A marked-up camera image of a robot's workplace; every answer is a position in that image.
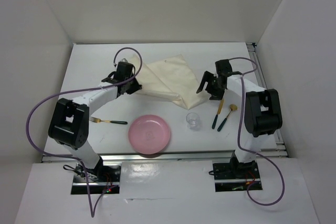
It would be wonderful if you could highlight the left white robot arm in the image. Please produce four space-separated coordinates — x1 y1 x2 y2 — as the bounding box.
48 62 142 182

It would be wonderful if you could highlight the gold knife green handle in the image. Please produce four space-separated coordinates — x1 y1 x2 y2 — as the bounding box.
212 99 224 129

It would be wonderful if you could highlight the gold fork green handle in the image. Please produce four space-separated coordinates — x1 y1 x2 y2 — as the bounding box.
89 117 128 125

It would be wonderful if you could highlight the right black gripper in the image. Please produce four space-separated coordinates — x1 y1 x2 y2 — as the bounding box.
197 70 225 101

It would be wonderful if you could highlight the aluminium side rail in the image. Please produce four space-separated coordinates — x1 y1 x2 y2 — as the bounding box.
246 42 288 157

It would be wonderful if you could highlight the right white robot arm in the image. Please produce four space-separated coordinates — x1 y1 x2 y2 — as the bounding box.
196 58 282 179

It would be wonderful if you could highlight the gold spoon green handle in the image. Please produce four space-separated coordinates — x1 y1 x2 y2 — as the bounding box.
217 104 238 132

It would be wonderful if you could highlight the clear drinking glass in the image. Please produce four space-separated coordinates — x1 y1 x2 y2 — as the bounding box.
186 112 201 131

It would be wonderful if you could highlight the cream cloth placemat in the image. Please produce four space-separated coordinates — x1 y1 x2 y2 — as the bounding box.
136 55 208 110

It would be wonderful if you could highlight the aluminium front rail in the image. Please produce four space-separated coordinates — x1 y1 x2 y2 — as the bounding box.
41 148 288 163

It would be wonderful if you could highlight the pink plate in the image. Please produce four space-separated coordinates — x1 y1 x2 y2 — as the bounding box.
128 115 171 155

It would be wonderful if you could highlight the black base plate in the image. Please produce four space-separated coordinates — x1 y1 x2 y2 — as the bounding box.
73 165 121 185
208 163 260 180

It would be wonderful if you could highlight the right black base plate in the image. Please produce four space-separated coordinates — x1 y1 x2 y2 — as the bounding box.
208 163 260 180

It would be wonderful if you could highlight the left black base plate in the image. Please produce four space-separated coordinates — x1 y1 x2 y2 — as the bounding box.
73 165 121 185

